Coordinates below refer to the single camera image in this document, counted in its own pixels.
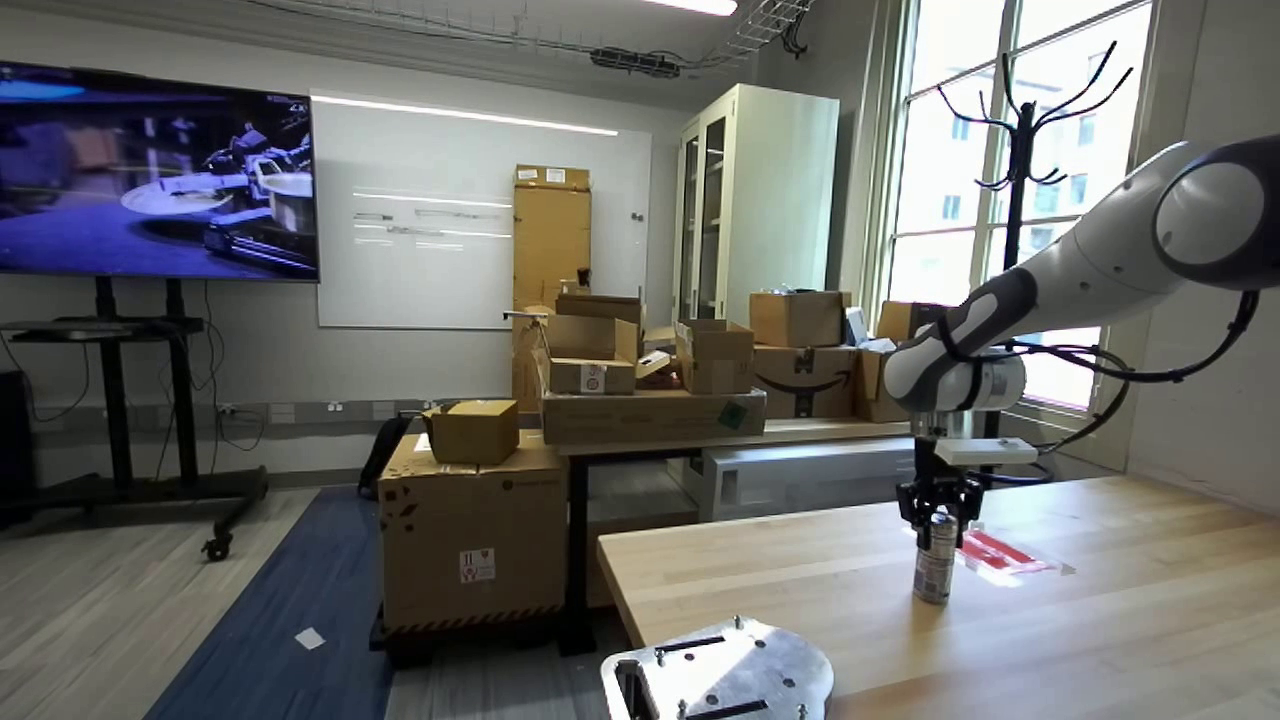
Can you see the blue carpet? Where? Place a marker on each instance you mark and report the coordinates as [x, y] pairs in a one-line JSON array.
[[293, 647]]

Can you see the black coat rack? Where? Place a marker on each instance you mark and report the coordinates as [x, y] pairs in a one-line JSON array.
[[1026, 123]]

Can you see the small cardboard box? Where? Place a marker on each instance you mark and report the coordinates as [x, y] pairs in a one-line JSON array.
[[473, 430]]

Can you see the white whiteboard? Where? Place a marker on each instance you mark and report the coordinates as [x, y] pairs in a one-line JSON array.
[[414, 208]]

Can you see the silver metal platform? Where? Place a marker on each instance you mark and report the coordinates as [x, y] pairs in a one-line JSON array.
[[737, 669]]

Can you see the black frame side table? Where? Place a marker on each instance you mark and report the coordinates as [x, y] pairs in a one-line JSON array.
[[574, 631]]

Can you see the large wall television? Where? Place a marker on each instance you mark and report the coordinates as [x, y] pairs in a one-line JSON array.
[[111, 172]]

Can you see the grey can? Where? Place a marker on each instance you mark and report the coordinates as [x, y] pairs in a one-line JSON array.
[[934, 559]]

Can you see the long flat cardboard box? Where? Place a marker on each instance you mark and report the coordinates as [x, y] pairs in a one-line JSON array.
[[652, 419]]

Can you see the amazon cardboard box left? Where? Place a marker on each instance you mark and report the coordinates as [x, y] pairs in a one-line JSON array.
[[805, 383]]

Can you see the white tall cabinet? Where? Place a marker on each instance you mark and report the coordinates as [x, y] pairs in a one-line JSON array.
[[752, 205]]

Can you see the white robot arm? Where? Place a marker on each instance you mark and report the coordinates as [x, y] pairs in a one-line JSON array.
[[1202, 213]]

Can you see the red paper sheet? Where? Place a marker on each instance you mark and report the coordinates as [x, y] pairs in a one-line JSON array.
[[996, 561]]

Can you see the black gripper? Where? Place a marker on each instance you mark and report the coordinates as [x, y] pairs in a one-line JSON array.
[[961, 494]]

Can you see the large cardboard box on floor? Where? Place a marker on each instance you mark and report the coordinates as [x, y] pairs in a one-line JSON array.
[[468, 547]]

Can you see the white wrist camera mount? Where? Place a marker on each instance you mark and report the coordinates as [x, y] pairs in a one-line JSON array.
[[985, 451]]

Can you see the cardboard box top middle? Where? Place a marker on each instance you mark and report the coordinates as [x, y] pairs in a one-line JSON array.
[[799, 319]]

